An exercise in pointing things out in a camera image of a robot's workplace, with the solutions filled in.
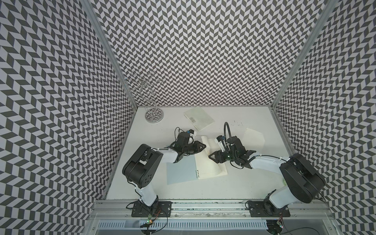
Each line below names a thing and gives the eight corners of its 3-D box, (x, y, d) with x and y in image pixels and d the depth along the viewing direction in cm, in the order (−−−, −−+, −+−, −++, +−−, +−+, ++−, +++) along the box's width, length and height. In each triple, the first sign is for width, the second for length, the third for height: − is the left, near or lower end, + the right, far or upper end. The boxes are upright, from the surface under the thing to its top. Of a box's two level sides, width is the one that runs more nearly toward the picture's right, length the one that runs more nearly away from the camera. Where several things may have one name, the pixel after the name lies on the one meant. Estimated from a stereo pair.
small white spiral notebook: (198, 131, 106) (198, 129, 104) (184, 114, 117) (183, 112, 115) (214, 122, 111) (214, 120, 109) (198, 107, 122) (198, 104, 120)
